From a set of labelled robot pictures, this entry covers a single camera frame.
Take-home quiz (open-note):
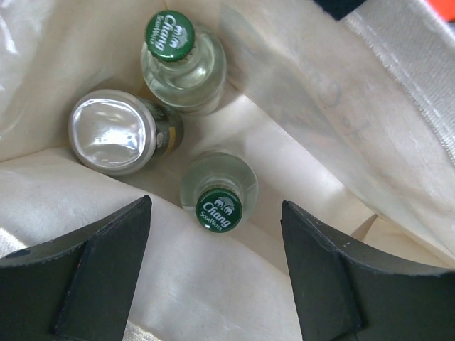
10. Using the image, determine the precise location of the far clear glass bottle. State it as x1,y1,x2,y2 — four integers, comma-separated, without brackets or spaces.
141,10,228,115

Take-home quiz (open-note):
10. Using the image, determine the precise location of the orange cloth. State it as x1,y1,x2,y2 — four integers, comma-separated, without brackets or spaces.
426,0,455,24

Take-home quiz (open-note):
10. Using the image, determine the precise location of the dark soda can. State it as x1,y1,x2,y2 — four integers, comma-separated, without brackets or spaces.
68,89,184,177

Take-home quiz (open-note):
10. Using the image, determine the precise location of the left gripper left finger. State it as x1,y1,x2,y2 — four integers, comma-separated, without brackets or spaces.
1,195,152,340

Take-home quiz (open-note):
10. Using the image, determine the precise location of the cream canvas tote bag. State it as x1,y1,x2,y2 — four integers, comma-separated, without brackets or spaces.
1,1,454,340

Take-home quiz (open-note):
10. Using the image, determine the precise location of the clear glass bottle green cap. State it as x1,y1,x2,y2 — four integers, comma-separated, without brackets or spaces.
180,150,259,233

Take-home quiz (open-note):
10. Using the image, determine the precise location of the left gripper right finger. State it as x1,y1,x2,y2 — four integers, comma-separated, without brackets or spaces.
281,201,454,340

